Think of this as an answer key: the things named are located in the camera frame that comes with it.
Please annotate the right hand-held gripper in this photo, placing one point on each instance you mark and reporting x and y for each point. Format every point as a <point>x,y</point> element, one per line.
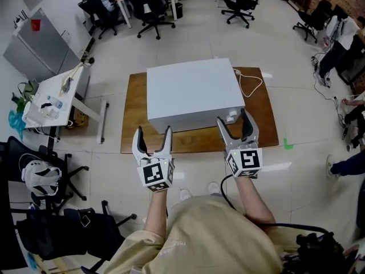
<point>248,161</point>

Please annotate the white headset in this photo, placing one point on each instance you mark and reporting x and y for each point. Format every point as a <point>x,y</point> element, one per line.
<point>40,175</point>

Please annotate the person's right forearm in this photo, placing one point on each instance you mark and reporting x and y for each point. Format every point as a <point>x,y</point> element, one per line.
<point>251,201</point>

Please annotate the green bag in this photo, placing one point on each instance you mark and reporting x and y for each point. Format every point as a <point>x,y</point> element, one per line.
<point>27,91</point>

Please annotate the black waste bin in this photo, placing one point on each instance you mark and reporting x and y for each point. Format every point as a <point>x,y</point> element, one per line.
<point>177,10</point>

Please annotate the large black monitor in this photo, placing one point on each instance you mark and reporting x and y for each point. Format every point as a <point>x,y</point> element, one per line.
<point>8,238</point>

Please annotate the person's beige shirt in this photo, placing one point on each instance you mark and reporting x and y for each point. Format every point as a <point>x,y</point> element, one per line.
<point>214,238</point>

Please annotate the clear water bottle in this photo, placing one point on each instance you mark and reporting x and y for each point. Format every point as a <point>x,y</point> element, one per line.
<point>55,103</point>

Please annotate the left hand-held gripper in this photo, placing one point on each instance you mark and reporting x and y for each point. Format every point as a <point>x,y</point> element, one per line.
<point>155,174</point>

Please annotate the person's white shoe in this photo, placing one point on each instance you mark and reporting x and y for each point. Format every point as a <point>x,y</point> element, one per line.
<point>185,194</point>
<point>214,187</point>

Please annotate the black equipment pack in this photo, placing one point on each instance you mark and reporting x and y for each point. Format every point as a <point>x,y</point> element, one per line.
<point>319,253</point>

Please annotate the person's left forearm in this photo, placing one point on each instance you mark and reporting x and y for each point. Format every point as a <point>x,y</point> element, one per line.
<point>155,213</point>

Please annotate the grey refrigerator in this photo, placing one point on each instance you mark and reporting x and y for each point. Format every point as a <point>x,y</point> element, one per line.
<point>40,47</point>

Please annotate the wooden stick tool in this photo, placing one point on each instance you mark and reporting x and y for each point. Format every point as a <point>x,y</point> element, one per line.
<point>71,77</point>

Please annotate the wooden stool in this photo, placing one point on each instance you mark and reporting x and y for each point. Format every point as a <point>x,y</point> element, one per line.
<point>57,265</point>

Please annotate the wooden desk with white legs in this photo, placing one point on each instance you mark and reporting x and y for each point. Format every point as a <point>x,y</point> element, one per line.
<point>124,7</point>

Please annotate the green tape mark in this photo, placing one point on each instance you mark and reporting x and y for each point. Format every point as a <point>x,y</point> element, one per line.
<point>286,145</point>

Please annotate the black smartphone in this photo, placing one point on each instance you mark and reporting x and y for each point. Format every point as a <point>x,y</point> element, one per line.
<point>85,221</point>

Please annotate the wooden table with black legs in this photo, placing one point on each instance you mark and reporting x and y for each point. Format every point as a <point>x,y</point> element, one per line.
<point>256,118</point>

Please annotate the white desktop appliance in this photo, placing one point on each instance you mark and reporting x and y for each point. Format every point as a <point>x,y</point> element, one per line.
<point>31,114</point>

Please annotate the person's right white shoe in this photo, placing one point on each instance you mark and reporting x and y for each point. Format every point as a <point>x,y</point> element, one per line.
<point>214,187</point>

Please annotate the yellow cardboard box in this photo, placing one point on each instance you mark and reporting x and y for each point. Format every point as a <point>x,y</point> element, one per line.
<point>75,118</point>

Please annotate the person's left white shoe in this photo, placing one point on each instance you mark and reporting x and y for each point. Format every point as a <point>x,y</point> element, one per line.
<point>185,194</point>

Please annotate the white microwave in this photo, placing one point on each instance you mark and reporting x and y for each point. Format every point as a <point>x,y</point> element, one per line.
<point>194,90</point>

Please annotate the black mesh office chair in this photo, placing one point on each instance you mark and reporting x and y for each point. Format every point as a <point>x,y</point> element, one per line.
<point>57,238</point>
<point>17,153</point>

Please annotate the teal plastic bag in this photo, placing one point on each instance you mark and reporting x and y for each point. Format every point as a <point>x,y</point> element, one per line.
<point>15,123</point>

